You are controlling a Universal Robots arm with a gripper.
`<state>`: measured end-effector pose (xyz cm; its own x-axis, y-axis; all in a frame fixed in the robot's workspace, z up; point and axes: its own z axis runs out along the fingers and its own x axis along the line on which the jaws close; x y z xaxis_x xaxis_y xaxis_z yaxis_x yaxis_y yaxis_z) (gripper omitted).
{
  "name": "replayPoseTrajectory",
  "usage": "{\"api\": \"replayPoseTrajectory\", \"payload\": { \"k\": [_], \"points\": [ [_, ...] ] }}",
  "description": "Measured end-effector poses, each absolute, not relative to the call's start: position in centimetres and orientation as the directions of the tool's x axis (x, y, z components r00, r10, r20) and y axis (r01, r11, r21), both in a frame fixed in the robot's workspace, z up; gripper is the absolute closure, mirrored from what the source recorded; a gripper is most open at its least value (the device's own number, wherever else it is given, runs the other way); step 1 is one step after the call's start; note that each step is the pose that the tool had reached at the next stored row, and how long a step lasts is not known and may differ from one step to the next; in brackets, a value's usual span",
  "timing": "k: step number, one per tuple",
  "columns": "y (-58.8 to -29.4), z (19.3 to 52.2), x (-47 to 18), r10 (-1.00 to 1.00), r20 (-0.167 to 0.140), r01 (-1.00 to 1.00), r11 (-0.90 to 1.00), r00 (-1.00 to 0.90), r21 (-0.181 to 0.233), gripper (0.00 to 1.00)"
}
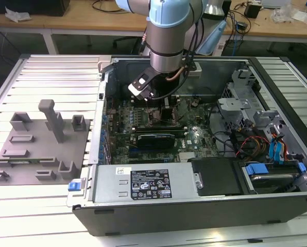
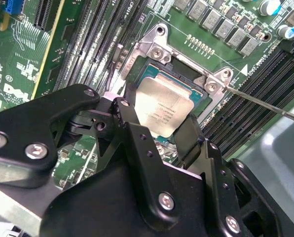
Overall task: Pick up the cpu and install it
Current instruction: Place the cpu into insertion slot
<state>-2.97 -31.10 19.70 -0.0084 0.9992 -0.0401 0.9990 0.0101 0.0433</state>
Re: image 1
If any metal socket cover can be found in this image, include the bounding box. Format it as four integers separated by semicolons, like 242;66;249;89
177;99;194;121

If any CPU socket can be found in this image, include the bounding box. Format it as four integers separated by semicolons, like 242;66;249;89
148;105;180;126

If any black graphics card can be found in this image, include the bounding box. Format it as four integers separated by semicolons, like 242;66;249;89
136;132;177;150

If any green motherboard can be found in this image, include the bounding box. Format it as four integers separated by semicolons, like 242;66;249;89
104;96;223;166

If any white plastic block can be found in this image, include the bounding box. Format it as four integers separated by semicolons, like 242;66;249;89
97;60;113;74

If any silver drive cage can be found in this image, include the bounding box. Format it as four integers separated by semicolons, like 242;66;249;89
216;68;288;161

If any silver chipset heatsink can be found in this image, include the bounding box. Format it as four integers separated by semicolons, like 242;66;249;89
178;151;196;163

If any black plastic shroud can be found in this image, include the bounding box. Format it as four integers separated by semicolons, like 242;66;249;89
188;157;247;197

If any silver power supply with label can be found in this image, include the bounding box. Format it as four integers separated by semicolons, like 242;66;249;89
93;164;196;207

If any small black cube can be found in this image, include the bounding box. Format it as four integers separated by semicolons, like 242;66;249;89
244;3;262;19

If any blue disk carrier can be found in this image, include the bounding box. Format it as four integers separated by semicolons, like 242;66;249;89
245;161;306;177

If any black and silver PC case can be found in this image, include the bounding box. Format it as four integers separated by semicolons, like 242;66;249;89
66;55;307;237

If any blue case latch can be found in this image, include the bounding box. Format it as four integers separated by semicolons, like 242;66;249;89
68;181;82;192

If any clear plastic bag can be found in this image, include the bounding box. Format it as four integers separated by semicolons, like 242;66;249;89
269;4;295;23

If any white long box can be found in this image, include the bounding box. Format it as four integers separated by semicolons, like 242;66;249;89
260;0;292;8

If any grey parts rack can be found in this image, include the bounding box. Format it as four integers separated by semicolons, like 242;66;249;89
0;99;93;186

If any hard disk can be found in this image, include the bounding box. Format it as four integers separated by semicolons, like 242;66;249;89
250;174;296;194

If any white flat box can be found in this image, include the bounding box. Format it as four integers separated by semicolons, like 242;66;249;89
292;9;307;28

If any large black box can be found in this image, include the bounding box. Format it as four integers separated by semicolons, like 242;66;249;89
0;0;71;15

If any white crumpled bag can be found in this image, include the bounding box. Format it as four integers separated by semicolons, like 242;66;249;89
4;6;32;23

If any white wrist camera black mount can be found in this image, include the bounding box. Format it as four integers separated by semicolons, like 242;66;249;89
127;73;156;101

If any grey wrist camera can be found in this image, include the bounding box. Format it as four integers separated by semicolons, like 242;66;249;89
186;63;203;78

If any blue hanging cable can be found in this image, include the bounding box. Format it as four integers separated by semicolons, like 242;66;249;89
232;30;239;56

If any coloured power wire bundle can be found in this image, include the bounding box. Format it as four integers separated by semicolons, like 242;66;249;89
235;135;270;158

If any blue flat data cable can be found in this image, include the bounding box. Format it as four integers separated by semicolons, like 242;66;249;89
268;138;277;162
276;133;286;162

